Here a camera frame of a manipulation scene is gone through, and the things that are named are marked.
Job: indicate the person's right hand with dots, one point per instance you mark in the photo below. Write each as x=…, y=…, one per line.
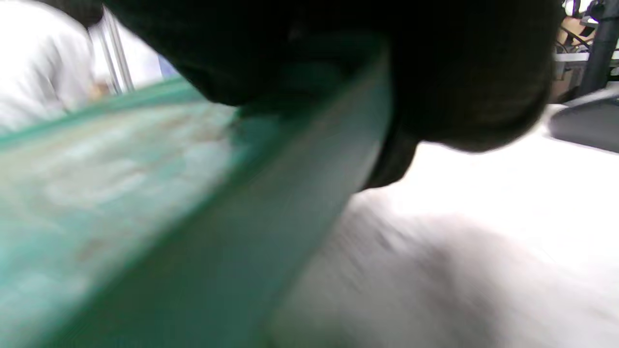
x=459, y=72

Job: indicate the green plastic bin lid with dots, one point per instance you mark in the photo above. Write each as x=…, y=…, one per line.
x=145, y=217

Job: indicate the black stand with base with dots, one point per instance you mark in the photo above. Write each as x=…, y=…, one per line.
x=590, y=125

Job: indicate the plain blue bin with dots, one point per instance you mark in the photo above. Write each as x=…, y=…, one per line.
x=167, y=67

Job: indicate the white metal trolley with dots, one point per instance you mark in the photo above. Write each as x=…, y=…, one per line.
x=118, y=53

